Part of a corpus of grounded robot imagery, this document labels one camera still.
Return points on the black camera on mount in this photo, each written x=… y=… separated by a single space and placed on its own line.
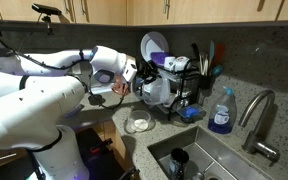
x=46 y=9

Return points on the blue sponge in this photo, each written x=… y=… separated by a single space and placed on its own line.
x=184 y=119
x=190 y=112

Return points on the stainless steel sink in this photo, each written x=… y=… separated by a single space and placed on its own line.
x=217 y=146

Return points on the red spatula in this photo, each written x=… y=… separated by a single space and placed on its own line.
x=219 y=53

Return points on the wooden spoon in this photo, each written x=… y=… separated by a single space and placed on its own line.
x=203 y=65

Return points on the black spatula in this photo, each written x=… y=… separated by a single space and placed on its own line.
x=195 y=50

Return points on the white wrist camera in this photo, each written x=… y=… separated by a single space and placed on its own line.
x=129 y=68

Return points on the teal spatula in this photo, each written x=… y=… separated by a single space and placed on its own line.
x=211 y=50

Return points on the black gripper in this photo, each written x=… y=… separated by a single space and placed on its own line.
x=142 y=71

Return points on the printed white mug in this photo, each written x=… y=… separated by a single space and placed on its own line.
x=180 y=62

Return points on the black mug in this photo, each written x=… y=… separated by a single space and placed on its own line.
x=178 y=163

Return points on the clear rectangular plastic container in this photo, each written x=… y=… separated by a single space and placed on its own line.
x=157 y=91

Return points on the blue utensil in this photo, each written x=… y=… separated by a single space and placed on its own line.
x=217 y=70

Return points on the red plastic bag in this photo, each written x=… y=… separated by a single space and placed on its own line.
x=119 y=88

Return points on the black two-tier dish rack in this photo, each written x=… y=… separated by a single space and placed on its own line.
x=184 y=74

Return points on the black utensil holder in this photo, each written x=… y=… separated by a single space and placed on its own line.
x=204 y=84

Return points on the black robot stand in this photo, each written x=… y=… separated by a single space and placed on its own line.
x=97 y=160

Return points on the wooden base cabinet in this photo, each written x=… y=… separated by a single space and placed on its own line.
x=117 y=140

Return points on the metal spoon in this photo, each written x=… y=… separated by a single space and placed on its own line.
x=200 y=174

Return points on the large white plate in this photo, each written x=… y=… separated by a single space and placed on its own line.
x=154 y=41

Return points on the white cutting board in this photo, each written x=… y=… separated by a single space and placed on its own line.
x=102 y=90

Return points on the steel kitchen faucet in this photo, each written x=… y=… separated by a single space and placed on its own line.
x=255 y=144

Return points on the white rice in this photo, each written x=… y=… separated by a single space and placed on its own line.
x=140 y=125

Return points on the purple bowl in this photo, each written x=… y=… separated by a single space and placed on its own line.
x=158 y=58

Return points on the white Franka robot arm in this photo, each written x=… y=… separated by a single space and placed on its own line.
x=34 y=110

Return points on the blue dish soap bottle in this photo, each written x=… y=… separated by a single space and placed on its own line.
x=221 y=116

